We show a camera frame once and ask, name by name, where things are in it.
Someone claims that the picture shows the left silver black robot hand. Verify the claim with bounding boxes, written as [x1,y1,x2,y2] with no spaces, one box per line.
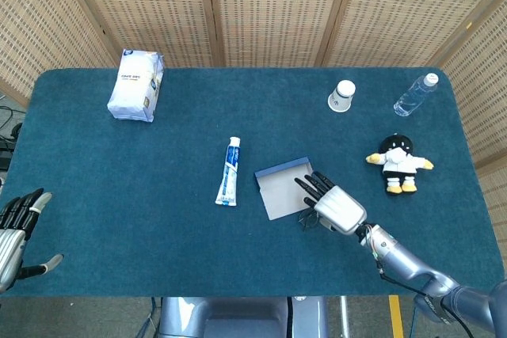
[0,188,64,294]

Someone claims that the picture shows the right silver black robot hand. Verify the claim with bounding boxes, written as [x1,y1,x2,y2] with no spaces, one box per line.
[294,171,368,235]

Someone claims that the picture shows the thin-framed eyeglasses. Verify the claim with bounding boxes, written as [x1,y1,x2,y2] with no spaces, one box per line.
[297,207,324,233]

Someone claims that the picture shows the blue folding glasses case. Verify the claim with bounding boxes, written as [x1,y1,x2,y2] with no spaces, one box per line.
[253,157,318,221]

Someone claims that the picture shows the black white penguin plush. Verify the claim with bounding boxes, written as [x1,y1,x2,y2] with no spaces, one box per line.
[364,134,435,196]

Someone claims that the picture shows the silver metal pole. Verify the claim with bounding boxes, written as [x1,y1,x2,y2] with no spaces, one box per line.
[339,296,350,338]

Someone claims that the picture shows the white paper cup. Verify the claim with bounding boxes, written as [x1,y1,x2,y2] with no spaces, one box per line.
[327,79,356,113]

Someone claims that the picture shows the white blue toothpaste tube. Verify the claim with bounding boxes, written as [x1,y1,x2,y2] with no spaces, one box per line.
[215,136,242,207]

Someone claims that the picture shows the yellow floor tape strip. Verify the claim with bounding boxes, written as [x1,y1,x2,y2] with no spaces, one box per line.
[388,294,405,338]

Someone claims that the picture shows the teal table carpet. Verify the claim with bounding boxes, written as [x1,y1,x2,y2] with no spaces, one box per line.
[0,66,504,298]

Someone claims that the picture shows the clear plastic water bottle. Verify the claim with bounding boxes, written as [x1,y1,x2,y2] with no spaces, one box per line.
[393,73,440,118]

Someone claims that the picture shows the grey robot torso base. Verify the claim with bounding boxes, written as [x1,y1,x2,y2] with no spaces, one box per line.
[158,296,330,338]

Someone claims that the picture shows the white tissue pack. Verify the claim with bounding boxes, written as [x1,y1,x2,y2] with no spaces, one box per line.
[106,48,165,123]

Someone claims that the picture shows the woven wicker folding screen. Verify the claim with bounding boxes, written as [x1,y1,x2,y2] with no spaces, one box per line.
[0,0,507,272]

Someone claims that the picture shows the black floor cables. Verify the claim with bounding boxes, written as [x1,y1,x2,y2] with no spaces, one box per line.
[0,104,25,173]

